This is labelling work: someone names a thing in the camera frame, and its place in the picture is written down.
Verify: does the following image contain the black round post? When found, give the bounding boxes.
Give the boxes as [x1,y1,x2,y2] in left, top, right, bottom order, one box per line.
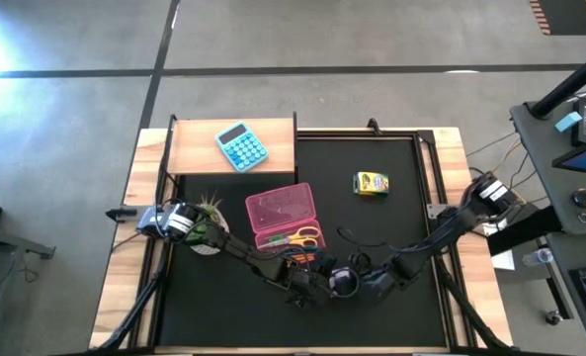
[528,43,586,121]

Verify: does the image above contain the grey stand leg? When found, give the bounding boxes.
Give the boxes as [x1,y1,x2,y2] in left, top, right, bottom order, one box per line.
[0,222,56,342]

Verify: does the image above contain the wooden shelf black frame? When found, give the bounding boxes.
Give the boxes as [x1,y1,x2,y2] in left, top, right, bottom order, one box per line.
[166,112,299,185]

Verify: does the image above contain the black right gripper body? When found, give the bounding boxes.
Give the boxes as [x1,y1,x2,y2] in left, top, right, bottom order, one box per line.
[359,269,398,306]

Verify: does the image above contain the green artificial plant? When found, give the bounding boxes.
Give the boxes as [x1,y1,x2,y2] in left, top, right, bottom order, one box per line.
[183,191,224,246]

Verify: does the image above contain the dark grey desk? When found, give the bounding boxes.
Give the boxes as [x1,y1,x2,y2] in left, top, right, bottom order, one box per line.
[509,96,586,356]

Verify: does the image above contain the yellow orange handled scissors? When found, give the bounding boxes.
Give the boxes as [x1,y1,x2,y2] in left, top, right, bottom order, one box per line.
[268,225,321,248]

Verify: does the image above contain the black desk support bar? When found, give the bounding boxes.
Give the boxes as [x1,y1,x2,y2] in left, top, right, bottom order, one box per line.
[486,205,565,257]

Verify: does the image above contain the black side bracket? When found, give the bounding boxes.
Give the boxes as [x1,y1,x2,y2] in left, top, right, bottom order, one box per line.
[105,207,140,223]

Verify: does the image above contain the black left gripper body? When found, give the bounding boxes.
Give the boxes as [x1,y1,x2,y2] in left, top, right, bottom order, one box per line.
[285,259,328,301]

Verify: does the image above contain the wooden table border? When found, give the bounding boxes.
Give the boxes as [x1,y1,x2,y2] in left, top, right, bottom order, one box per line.
[88,127,515,353]

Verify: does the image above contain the clear water bottle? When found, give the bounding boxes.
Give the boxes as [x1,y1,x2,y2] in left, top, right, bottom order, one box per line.
[522,247,554,268]

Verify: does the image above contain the yellow green crayon box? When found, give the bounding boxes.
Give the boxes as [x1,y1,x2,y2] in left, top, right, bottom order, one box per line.
[352,170,390,198]

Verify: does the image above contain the light blue small box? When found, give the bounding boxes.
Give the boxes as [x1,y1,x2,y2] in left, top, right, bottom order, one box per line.
[553,111,584,134]

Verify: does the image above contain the pink transparent pencil case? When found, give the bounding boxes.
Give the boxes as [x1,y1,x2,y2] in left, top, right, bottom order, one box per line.
[244,182,327,256]

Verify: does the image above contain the black rig frame strut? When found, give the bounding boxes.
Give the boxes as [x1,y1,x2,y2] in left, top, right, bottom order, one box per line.
[433,261,514,353]
[87,241,173,353]

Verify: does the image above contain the teal calculator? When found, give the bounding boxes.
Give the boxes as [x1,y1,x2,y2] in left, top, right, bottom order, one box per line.
[214,121,270,173]

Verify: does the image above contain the black keyboard tray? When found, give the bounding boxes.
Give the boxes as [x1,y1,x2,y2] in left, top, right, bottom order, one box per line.
[544,231,586,356]

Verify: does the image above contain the white paper sheet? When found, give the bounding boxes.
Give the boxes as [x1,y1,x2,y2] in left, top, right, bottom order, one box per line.
[482,215,517,272]

